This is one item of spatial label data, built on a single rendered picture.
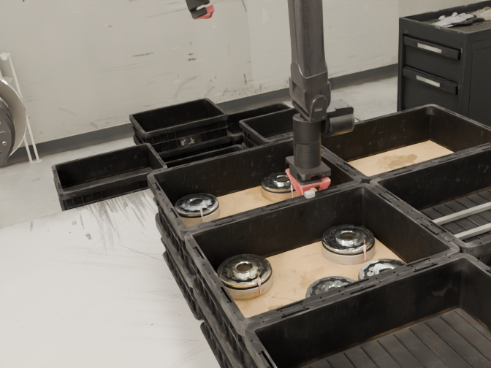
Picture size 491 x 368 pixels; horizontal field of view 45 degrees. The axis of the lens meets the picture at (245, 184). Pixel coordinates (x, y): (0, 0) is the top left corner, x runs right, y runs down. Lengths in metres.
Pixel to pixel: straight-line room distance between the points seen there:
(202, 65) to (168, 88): 0.30
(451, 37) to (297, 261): 1.66
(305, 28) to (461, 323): 0.57
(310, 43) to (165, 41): 3.13
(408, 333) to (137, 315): 0.58
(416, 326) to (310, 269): 0.24
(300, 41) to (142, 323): 0.66
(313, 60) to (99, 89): 3.13
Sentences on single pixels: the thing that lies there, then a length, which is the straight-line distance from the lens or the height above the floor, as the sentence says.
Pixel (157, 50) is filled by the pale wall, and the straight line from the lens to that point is 4.19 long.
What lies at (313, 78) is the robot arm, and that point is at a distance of 1.13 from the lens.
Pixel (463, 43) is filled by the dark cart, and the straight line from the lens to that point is 2.59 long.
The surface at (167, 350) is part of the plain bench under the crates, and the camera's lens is 1.21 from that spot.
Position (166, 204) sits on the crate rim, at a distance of 1.22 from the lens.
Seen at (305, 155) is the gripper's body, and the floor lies 0.99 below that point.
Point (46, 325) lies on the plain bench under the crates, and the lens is 1.36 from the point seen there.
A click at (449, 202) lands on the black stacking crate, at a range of 1.39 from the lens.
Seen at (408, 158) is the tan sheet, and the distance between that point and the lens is 1.59.
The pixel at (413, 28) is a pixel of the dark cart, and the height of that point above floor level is 0.87.
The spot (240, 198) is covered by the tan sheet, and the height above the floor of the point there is 0.83.
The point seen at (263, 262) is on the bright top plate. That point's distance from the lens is 1.12.
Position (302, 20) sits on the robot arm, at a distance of 1.08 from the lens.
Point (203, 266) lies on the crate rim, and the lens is 1.01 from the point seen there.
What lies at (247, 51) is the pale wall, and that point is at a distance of 4.41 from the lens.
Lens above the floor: 1.49
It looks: 27 degrees down
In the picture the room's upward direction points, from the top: 6 degrees counter-clockwise
